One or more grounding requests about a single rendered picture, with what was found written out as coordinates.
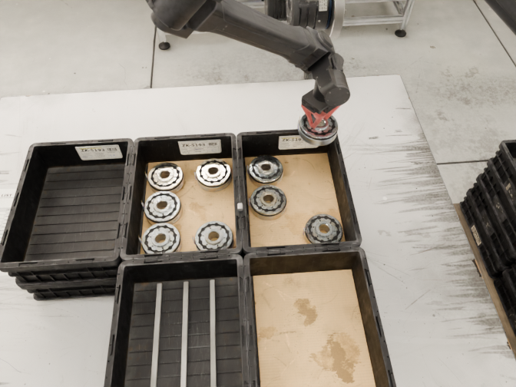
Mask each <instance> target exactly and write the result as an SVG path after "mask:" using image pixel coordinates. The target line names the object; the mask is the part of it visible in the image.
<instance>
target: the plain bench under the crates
mask: <svg viewBox="0 0 516 387"><path fill-rule="evenodd" d="M346 80H347V84H348V86H349V91H350V98H349V100H348V101H347V102H346V103H345V104H343V105H341V106H340V107H339V108H338V109H337V110H336V111H335V112H334V113H333V114H332V116H333V117H334V118H335V119H336V120H337V122H338V131H337V134H338V137H339V143H340V147H341V150H342V156H343V160H344V163H345V167H346V173H347V177H348V180H349V186H350V190H351V193H352V198H353V203H354V206H355V209H356V216H357V219H358V222H359V229H360V232H361V235H362V243H361V246H360V247H361V248H363V249H364V251H365V254H366V258H367V262H368V265H369V271H370V275H371V278H372V284H373V288H374V291H375V297H376V301H377V304H378V308H379V314H380V317H381V320H382V327H383V330H384V334H385V340H386V343H387V347H388V351H389V356H390V360H391V364H392V370H393V373H394V376H395V383H396V386H397V387H516V358H515V356H514V353H513V351H512V348H511V345H510V343H509V341H508V337H507V336H506V333H505V331H504V328H503V326H502V324H501V320H500V319H499V316H498V313H497V311H496V309H495V306H494V303H493V302H492V299H491V296H490V294H489V292H488V288H487V286H486V285H485V282H484V279H483V277H482V274H481V271H480V269H479V267H478V264H477V262H476V260H475V257H474V254H473V252H472V250H471V247H470V245H469V242H468V240H467V237H466V235H465V232H464V230H463V228H462V225H461V222H460V220H459V218H458V215H457V213H456V211H455V208H454V205H453V203H452V200H451V198H450V196H449V193H448V191H447V188H446V186H445V183H444V181H443V179H442V176H441V173H440V171H439V169H438V166H437V164H436V162H435V159H434V156H433V154H432V151H431V148H430V147H429V145H428V142H427V139H426V137H425V134H424V131H423V130H422V126H421V125H420V122H419V120H418V117H417V114H416V113H415V109H414V107H413V105H412V102H411V100H410V97H409V94H408V92H407V90H406V88H405V85H404V82H403V80H402V77H401V75H399V74H385V75H372V76H358V77H346ZM314 84H315V80H314V79H305V80H291V81H265V82H251V83H238V84H212V85H198V86H184V87H171V88H145V89H131V90H117V91H92V92H78V93H64V94H38V95H25V96H11V97H1V98H0V189H17V186H18V182H19V179H20V176H21V173H22V168H23V166H24V163H25V158H26V156H27V153H28V149H29V147H30V146H31V145H32V144H34V143H40V142H55V141H83V140H99V139H114V138H130V139H132V140H133V141H134V140H135V139H137V138H139V137H157V136H173V135H188V134H216V133H233V134H235V135H236V136H237V135H238V134H239V133H240V132H247V131H275V130H290V129H297V126H298V120H299V119H301V117H302V116H303V115H304V114H305V112H304V110H303V109H302V107H301V104H302V102H301V100H302V96H303V95H304V94H306V93H308V92H309V91H311V90H312V89H314ZM299 116H300V118H299ZM33 294H34V293H32V294H30V293H28V292H27V290H26V289H21V288H20V287H19V286H17V285H16V283H15V277H10V276H9V275H4V276H0V387H104V377H105V371H106V365H107V357H108V346H109V339H110V333H111V321H112V314H113V308H114V296H99V297H87V298H75V299H53V300H41V301H37V300H35V299H34V298H33Z"/></svg>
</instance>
